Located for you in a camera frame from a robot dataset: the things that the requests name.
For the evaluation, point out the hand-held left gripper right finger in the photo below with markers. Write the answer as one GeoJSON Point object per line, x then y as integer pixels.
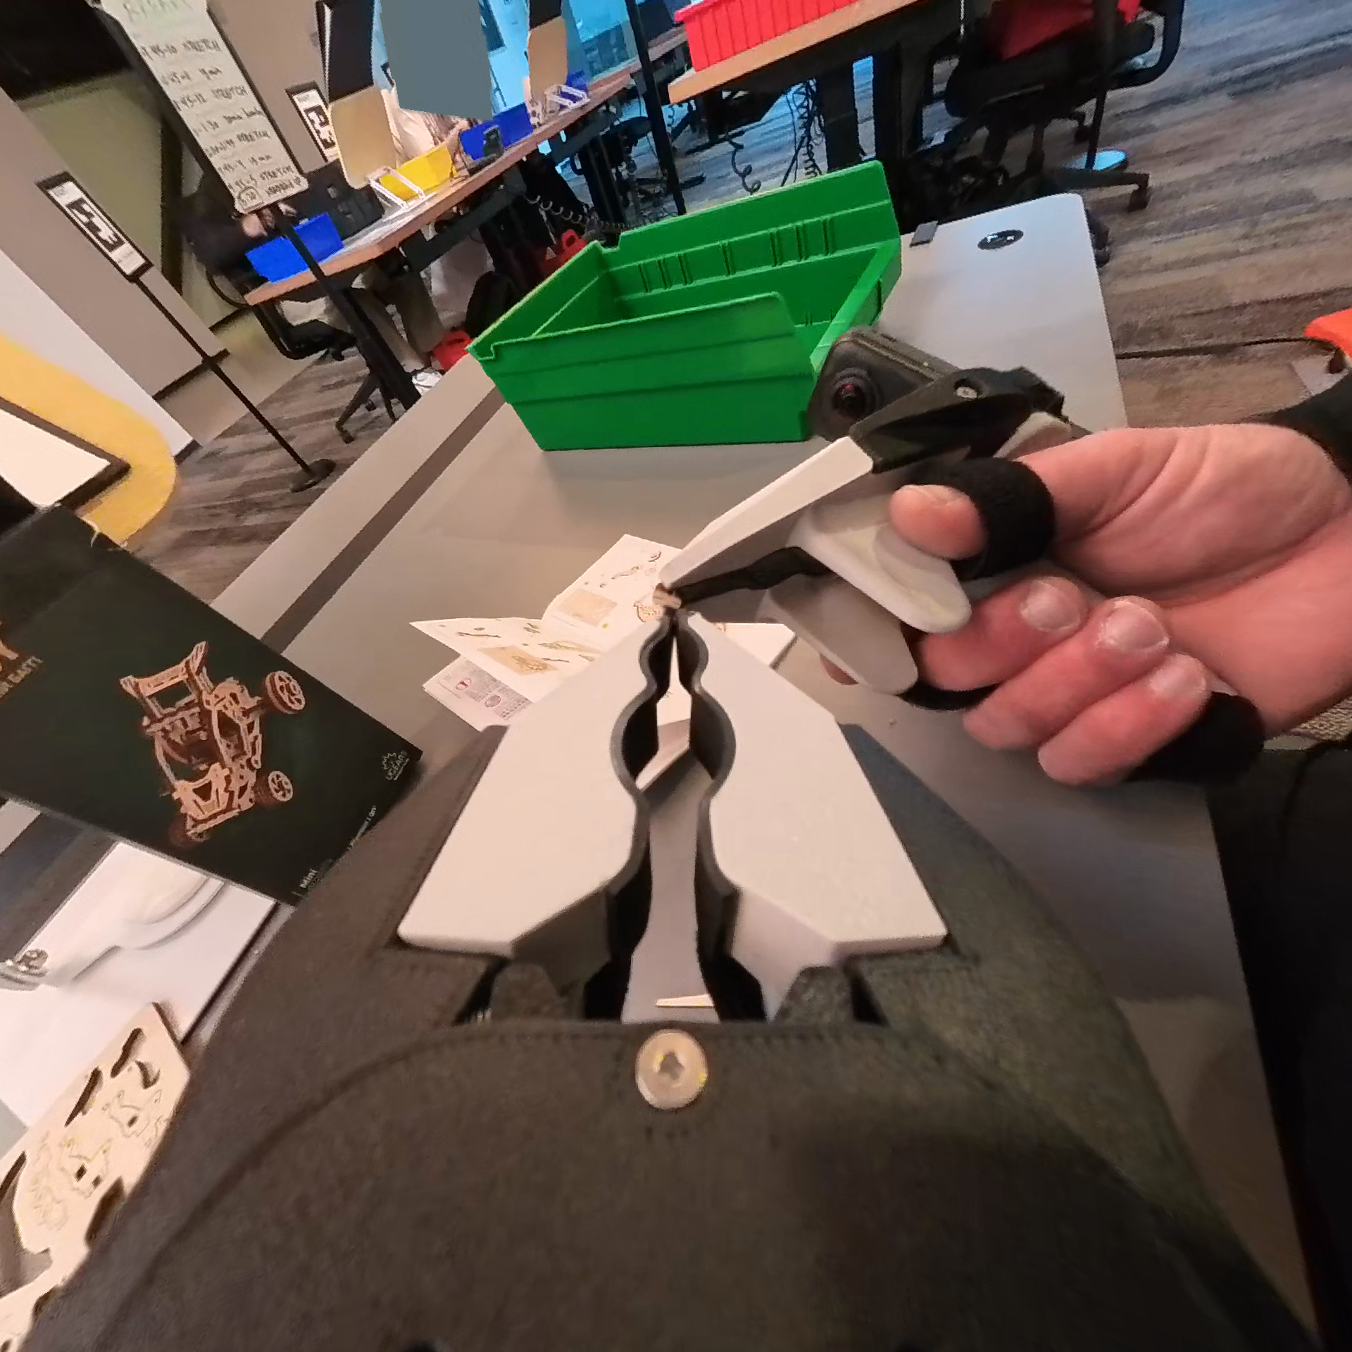
{"type": "Point", "coordinates": [812, 835]}

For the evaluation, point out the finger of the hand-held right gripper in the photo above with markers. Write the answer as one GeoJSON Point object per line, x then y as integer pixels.
{"type": "Point", "coordinates": [783, 502]}

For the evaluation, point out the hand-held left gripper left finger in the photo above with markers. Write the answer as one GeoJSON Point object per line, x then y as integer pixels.
{"type": "Point", "coordinates": [538, 824]}

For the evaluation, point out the black model kit box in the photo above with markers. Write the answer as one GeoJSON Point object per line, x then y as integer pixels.
{"type": "Point", "coordinates": [159, 717]}

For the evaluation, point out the wooden model parts sheet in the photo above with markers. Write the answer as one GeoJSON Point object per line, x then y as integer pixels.
{"type": "Point", "coordinates": [74, 1150]}

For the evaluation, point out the person's right hand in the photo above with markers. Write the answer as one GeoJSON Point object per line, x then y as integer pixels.
{"type": "Point", "coordinates": [1182, 549]}

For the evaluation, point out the instruction sheet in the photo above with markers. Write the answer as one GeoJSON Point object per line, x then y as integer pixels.
{"type": "Point", "coordinates": [527, 655]}

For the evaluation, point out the green plastic bin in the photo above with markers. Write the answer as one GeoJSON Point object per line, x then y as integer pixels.
{"type": "Point", "coordinates": [698, 347]}

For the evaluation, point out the black round disc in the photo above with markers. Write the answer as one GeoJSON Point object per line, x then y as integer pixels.
{"type": "Point", "coordinates": [1000, 240]}

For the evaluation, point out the black office chair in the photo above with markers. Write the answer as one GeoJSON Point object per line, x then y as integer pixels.
{"type": "Point", "coordinates": [1068, 74]}

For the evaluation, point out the desk with red bin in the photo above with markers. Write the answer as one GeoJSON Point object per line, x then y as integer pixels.
{"type": "Point", "coordinates": [804, 70]}

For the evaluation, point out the red plastic bin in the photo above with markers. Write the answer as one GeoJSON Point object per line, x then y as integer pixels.
{"type": "Point", "coordinates": [783, 31]}

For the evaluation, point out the orange object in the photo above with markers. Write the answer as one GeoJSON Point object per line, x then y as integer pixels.
{"type": "Point", "coordinates": [1331, 332]}

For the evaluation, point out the wooden desk with bins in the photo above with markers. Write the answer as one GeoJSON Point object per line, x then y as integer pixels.
{"type": "Point", "coordinates": [445, 205]}

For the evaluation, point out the blue plastic bin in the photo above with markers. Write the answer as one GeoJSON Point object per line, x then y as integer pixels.
{"type": "Point", "coordinates": [296, 248]}
{"type": "Point", "coordinates": [494, 129]}

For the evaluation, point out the yellow plastic bin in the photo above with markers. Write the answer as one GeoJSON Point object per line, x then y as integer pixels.
{"type": "Point", "coordinates": [416, 170]}

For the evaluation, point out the person's dark clothing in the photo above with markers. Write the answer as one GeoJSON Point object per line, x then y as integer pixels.
{"type": "Point", "coordinates": [1288, 1003]}

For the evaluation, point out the small tag sign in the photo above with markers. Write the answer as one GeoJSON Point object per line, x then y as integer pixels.
{"type": "Point", "coordinates": [313, 121]}

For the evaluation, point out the handwritten flip chart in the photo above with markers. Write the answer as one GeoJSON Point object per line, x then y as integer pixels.
{"type": "Point", "coordinates": [206, 94]}

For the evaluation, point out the tag sign on stand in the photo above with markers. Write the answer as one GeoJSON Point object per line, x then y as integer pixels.
{"type": "Point", "coordinates": [94, 228]}

